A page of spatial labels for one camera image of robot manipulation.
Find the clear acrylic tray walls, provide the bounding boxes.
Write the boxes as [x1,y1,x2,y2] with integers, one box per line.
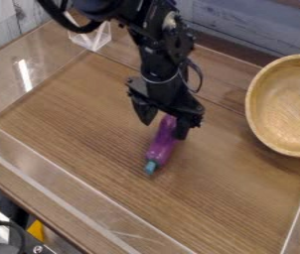
[0,23,300,254]

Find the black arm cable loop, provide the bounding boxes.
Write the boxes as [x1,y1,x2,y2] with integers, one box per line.
[37,0,114,35]

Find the clear acrylic corner bracket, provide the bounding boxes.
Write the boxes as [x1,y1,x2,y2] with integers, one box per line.
[68,13,113,53]

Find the yellow object under table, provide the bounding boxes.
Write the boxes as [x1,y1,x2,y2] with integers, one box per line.
[29,220,46,241]

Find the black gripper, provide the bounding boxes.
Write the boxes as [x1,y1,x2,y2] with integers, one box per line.
[125,75,207,141]

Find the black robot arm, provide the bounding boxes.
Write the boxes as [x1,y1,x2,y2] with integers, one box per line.
[74,0,205,140]

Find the purple toy eggplant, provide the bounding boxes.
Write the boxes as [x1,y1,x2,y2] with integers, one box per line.
[145,115,177,175]

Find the brown wooden bowl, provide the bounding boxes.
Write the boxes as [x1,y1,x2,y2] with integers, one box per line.
[246,55,300,158]

